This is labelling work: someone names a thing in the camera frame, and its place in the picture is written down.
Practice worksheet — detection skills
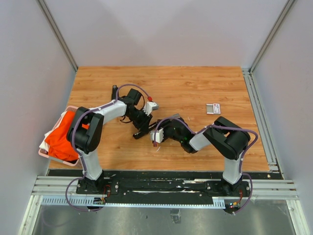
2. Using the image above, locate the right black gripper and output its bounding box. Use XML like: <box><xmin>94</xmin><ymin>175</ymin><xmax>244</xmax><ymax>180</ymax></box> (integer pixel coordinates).
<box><xmin>156</xmin><ymin>119</ymin><xmax>183</xmax><ymax>143</ymax></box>

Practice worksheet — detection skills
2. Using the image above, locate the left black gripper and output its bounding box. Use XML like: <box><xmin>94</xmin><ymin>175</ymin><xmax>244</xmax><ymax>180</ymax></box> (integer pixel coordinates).
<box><xmin>127</xmin><ymin>108</ymin><xmax>153</xmax><ymax>134</ymax></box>

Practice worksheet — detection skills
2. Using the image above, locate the black stapler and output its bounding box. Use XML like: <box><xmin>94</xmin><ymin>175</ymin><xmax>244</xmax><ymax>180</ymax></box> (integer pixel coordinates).
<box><xmin>133</xmin><ymin>119</ymin><xmax>161</xmax><ymax>140</ymax></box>
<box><xmin>112</xmin><ymin>85</ymin><xmax>118</xmax><ymax>100</ymax></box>

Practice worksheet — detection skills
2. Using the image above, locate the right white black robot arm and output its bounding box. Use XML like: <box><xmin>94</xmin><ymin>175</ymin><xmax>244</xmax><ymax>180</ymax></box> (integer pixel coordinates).
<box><xmin>150</xmin><ymin>116</ymin><xmax>250</xmax><ymax>196</ymax></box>

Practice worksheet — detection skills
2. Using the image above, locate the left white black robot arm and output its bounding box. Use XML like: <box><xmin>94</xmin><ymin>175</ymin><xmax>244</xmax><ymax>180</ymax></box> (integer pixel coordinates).
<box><xmin>66</xmin><ymin>86</ymin><xmax>158</xmax><ymax>194</ymax></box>

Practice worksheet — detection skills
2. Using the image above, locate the staple box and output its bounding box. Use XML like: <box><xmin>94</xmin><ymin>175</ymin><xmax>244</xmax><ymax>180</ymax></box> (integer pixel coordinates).
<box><xmin>206</xmin><ymin>103</ymin><xmax>221</xmax><ymax>115</ymax></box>

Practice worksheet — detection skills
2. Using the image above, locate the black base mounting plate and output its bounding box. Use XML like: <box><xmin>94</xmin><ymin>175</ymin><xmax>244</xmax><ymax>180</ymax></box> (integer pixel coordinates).
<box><xmin>76</xmin><ymin>174</ymin><xmax>252</xmax><ymax>206</ymax></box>

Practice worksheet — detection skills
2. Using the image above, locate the orange cloth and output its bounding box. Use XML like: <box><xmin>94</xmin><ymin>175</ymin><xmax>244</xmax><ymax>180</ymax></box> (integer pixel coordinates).
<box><xmin>45</xmin><ymin>111</ymin><xmax>79</xmax><ymax>162</ymax></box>

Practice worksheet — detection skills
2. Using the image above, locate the white cloth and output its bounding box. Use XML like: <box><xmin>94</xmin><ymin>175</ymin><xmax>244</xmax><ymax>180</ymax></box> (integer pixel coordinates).
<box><xmin>39</xmin><ymin>132</ymin><xmax>51</xmax><ymax>152</ymax></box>

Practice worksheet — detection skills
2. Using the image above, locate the pink plastic basket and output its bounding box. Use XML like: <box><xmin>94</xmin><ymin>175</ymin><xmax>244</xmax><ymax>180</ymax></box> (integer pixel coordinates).
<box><xmin>38</xmin><ymin>106</ymin><xmax>80</xmax><ymax>166</ymax></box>

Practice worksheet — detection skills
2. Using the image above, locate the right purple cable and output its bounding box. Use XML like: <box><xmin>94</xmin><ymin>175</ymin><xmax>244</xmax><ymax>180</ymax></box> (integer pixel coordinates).
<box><xmin>153</xmin><ymin>117</ymin><xmax>259</xmax><ymax>216</ymax></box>

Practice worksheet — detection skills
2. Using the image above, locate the purple cable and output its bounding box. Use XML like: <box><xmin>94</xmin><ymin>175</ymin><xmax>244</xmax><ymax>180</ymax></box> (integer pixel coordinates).
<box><xmin>66</xmin><ymin>84</ymin><xmax>154</xmax><ymax>212</ymax></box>
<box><xmin>153</xmin><ymin>117</ymin><xmax>259</xmax><ymax>216</ymax></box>

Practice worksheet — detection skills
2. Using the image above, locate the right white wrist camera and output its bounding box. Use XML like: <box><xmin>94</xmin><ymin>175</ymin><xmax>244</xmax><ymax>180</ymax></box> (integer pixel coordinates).
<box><xmin>150</xmin><ymin>128</ymin><xmax>165</xmax><ymax>145</ymax></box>

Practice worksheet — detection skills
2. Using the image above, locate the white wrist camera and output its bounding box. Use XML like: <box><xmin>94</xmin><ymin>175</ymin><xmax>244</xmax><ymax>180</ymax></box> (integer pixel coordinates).
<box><xmin>150</xmin><ymin>128</ymin><xmax>165</xmax><ymax>145</ymax></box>
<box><xmin>143</xmin><ymin>101</ymin><xmax>159</xmax><ymax>116</ymax></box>

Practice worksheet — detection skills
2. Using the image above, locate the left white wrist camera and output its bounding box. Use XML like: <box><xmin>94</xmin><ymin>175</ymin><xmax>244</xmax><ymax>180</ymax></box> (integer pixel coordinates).
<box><xmin>143</xmin><ymin>101</ymin><xmax>159</xmax><ymax>116</ymax></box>

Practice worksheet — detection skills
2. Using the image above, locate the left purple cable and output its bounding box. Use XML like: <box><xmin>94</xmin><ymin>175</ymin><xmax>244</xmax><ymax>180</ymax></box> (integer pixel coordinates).
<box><xmin>66</xmin><ymin>84</ymin><xmax>154</xmax><ymax>212</ymax></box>

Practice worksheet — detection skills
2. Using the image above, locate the grey cable duct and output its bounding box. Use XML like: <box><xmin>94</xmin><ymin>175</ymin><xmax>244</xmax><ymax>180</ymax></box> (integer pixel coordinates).
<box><xmin>42</xmin><ymin>196</ymin><xmax>226</xmax><ymax>209</ymax></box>

